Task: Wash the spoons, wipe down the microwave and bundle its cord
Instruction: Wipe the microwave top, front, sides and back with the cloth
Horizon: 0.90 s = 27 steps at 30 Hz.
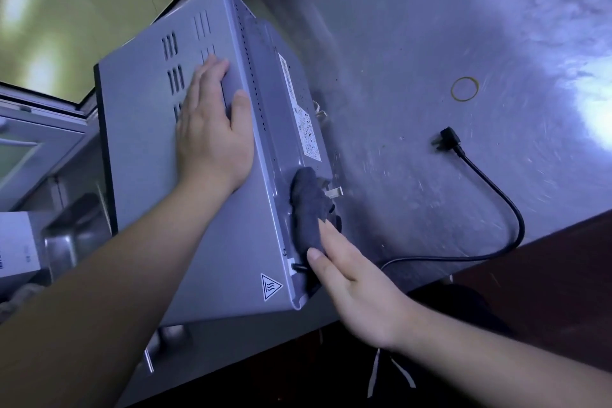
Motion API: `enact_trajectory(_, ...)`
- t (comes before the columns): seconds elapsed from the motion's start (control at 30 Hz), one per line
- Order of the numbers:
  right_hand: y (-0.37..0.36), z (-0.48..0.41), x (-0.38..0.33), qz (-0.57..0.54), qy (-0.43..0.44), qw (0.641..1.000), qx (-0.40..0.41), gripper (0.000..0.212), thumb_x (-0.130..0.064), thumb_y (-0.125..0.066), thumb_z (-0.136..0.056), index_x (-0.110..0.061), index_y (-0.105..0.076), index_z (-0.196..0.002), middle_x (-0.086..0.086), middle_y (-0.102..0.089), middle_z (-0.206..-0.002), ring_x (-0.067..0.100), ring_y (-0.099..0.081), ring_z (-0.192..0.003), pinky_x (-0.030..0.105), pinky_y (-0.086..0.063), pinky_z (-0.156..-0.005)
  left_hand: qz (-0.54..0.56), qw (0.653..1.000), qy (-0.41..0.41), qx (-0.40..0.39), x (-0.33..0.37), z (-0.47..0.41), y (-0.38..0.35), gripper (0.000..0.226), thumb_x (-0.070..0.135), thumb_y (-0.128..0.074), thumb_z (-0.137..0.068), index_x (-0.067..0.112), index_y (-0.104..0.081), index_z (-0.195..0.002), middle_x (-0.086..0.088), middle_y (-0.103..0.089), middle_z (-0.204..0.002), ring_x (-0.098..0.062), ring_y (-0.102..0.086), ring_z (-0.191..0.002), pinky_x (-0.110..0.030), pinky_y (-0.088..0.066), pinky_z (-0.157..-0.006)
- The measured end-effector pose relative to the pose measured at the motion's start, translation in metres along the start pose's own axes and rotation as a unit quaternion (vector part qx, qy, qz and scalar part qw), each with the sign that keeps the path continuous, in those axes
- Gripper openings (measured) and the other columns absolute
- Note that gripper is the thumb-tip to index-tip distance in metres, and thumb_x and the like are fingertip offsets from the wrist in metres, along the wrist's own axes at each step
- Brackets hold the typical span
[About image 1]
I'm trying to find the yellow rubber band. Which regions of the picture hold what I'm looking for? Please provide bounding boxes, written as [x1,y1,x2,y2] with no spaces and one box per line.
[451,76,480,101]

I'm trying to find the white box blue print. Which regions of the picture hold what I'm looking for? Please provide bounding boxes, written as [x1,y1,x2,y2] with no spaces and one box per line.
[0,211,41,279]

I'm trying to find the silver microwave black door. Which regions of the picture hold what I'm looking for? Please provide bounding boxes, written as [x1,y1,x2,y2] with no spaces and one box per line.
[93,0,345,327]

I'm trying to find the grey purple cloth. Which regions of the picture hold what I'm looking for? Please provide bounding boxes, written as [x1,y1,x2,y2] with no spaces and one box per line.
[289,167,343,298]

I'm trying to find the stainless steel tray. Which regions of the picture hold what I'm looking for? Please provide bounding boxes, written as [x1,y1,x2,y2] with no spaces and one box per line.
[40,192,113,270]

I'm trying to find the person's left forearm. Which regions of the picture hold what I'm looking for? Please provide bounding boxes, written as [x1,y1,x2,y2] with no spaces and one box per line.
[0,180,235,408]

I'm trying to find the person's left hand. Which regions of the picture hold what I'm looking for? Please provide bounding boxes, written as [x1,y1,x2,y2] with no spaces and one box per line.
[174,56,254,196]

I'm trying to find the black power cable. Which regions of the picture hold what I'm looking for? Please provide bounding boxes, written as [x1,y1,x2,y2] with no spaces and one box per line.
[289,127,527,275]

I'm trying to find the white window frame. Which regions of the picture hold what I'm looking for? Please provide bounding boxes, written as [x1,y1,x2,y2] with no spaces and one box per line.
[0,0,293,212]

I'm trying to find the person's right hand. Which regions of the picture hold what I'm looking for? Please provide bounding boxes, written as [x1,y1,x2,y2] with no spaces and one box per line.
[305,219,421,351]

